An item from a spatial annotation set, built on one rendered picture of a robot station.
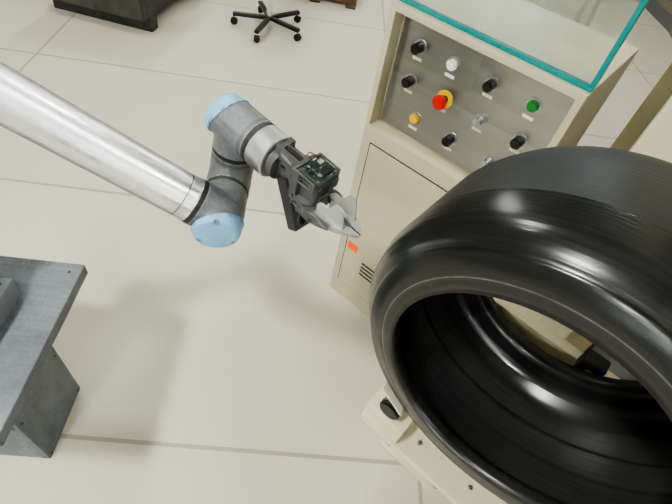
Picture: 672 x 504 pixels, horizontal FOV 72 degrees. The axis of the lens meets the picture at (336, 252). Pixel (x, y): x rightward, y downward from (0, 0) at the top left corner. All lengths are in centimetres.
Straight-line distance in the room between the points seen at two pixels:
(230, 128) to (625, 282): 68
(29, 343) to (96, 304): 80
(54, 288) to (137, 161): 72
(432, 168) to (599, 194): 91
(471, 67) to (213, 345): 139
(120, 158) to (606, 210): 70
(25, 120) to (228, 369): 132
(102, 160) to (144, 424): 122
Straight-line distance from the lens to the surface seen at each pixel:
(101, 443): 190
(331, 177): 81
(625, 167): 65
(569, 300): 52
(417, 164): 147
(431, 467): 102
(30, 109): 84
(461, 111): 139
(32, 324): 145
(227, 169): 96
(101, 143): 84
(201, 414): 187
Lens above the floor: 173
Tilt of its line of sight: 49 degrees down
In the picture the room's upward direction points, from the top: 12 degrees clockwise
